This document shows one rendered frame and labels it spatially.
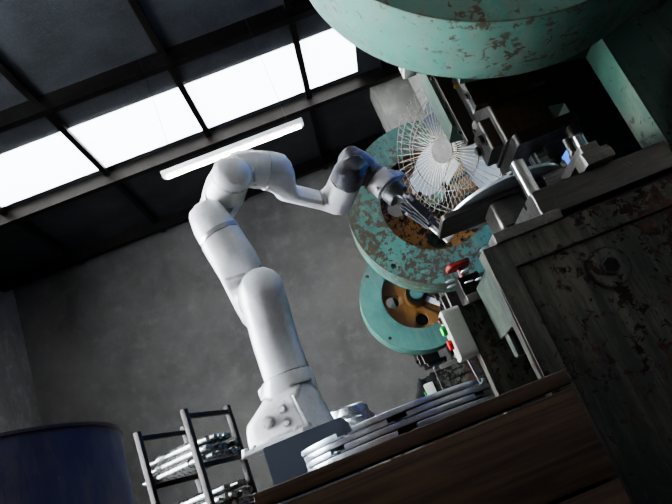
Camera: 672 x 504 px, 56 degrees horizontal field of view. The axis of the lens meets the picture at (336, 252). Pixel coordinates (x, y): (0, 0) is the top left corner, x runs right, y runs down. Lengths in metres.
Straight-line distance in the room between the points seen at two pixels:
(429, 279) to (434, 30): 1.75
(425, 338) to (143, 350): 4.99
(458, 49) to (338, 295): 7.16
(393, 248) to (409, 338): 1.73
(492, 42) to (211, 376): 7.45
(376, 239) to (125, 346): 6.30
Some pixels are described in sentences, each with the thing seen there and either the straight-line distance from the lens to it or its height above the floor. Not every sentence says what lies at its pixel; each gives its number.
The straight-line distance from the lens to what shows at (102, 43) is 5.99.
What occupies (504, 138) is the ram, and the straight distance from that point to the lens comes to 1.58.
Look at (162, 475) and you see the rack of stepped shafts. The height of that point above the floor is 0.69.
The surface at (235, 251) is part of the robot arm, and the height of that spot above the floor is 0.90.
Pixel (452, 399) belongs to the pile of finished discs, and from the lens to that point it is 0.86.
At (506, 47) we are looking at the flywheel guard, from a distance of 1.31.
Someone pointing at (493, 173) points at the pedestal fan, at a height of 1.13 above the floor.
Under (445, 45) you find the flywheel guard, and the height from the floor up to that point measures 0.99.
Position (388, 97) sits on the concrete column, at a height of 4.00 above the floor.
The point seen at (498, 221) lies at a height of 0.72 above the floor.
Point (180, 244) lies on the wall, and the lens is 8.98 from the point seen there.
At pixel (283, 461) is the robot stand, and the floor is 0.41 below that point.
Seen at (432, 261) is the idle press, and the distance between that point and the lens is 2.89.
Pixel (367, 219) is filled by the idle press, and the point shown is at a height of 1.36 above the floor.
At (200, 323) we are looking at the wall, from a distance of 8.59.
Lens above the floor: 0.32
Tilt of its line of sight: 19 degrees up
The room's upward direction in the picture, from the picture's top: 22 degrees counter-clockwise
